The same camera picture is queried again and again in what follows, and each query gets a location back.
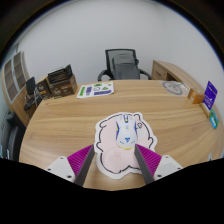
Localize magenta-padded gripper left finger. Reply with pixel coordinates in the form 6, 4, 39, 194
44, 144, 96, 187

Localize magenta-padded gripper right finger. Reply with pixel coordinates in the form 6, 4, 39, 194
133, 143, 184, 186

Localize white blue yellow computer mouse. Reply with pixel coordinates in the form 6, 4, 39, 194
114, 113, 138, 150

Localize pink pig-shaped mouse pad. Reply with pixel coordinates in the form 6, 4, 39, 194
93, 111, 158, 180

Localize green purple printed sheet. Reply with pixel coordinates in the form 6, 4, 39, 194
76, 80, 115, 99

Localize wide brown cardboard box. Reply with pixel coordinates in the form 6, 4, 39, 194
48, 74, 79, 99

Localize round white printed mat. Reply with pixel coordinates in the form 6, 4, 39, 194
162, 80, 184, 96

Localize small teal box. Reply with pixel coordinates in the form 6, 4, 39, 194
209, 109, 221, 130

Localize small orange box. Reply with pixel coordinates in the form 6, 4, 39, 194
187, 87, 206, 105

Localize tall brown cardboard box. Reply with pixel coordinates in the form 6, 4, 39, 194
35, 78, 54, 100

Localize open black display box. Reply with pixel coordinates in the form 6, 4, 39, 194
47, 64, 74, 85

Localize purple card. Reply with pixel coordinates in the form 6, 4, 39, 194
202, 80, 219, 111

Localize wooden side desk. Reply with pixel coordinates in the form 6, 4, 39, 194
150, 59, 201, 91

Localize grey backpack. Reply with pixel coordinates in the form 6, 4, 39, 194
111, 54, 141, 80

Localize wooden shelf cabinet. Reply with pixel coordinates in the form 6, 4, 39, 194
0, 50, 38, 128

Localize black mesh office chair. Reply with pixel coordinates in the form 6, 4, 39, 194
97, 48, 152, 82

